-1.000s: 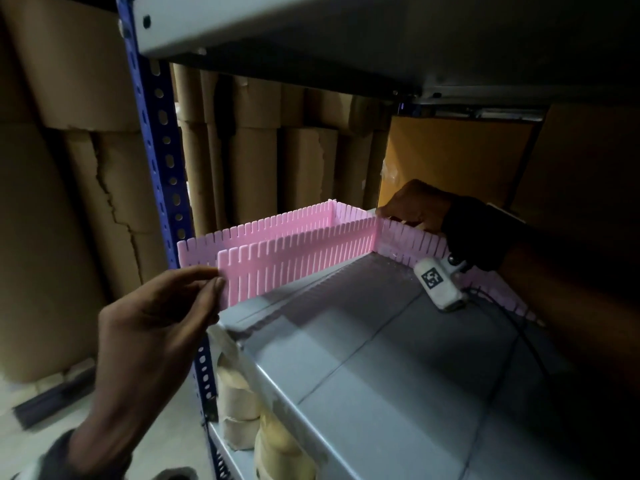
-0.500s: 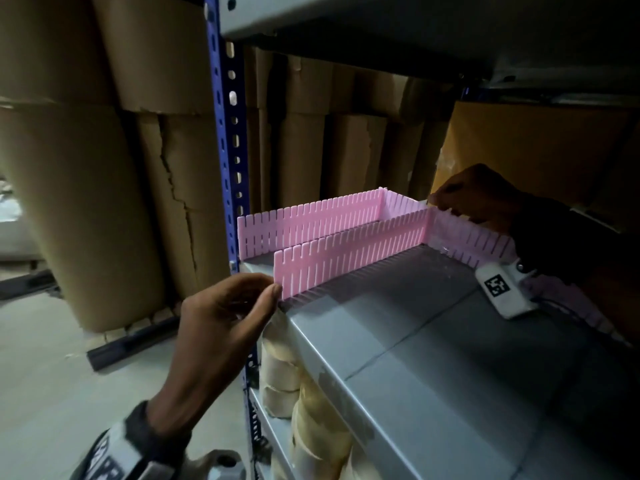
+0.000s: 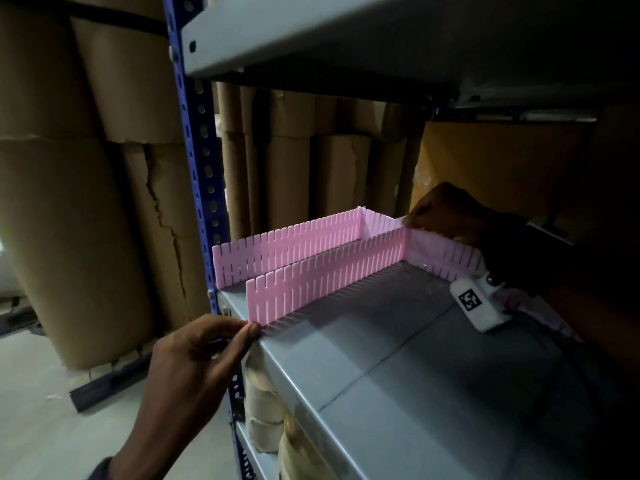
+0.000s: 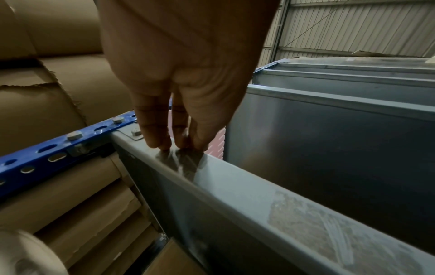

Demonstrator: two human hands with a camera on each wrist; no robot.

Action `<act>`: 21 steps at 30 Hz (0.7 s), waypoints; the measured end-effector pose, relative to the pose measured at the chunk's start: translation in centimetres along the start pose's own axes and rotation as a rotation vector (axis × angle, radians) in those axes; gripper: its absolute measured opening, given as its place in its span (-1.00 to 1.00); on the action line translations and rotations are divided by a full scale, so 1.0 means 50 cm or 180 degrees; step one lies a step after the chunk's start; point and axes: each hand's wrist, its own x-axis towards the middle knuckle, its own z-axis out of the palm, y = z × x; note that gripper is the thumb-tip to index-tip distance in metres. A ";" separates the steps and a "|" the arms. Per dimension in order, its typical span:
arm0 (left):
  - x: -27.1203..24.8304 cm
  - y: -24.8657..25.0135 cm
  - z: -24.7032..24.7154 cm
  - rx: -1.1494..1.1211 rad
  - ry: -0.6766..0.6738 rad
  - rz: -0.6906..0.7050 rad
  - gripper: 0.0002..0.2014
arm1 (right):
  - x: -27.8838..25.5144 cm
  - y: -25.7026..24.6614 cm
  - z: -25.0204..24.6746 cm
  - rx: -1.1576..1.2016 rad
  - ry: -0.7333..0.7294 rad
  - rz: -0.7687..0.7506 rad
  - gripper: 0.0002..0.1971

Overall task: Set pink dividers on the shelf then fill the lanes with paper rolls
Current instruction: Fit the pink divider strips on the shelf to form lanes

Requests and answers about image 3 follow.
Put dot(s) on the row of white paper rolls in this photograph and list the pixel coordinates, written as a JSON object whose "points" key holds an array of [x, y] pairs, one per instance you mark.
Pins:
{"points": [[265, 404]]}

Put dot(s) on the slotted pink divider strip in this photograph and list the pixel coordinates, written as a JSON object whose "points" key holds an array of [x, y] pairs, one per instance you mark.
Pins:
{"points": [[325, 274], [280, 249]]}

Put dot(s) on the black pallet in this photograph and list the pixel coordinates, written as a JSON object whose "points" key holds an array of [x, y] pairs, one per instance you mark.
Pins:
{"points": [[110, 384]]}

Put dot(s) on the orange-brown cardboard box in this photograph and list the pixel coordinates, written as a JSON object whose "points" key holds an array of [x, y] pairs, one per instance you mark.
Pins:
{"points": [[500, 164]]}

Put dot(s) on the person's left forearm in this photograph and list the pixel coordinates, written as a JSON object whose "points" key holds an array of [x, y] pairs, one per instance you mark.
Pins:
{"points": [[145, 462]]}

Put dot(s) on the black right wristband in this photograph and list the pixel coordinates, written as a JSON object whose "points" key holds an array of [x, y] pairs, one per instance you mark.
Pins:
{"points": [[510, 254]]}

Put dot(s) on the person's left hand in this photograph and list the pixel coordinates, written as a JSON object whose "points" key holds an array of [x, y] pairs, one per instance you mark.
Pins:
{"points": [[195, 379]]}

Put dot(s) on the black wristband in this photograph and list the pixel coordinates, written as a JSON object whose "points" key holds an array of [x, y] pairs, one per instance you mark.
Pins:
{"points": [[510, 254], [102, 472]]}

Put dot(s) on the stack of large brown rolls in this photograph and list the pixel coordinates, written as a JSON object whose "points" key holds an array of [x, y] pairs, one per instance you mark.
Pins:
{"points": [[65, 219]]}

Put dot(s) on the black left wristband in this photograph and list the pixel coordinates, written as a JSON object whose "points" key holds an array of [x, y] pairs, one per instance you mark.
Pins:
{"points": [[102, 472]]}

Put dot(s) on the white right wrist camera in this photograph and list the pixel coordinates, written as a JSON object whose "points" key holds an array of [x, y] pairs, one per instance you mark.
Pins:
{"points": [[480, 309]]}

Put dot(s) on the person's right hand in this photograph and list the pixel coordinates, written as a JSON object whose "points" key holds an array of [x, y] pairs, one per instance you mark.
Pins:
{"points": [[447, 212]]}

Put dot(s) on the person's right forearm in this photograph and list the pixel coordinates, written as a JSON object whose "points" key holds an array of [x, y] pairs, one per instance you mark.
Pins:
{"points": [[600, 304]]}

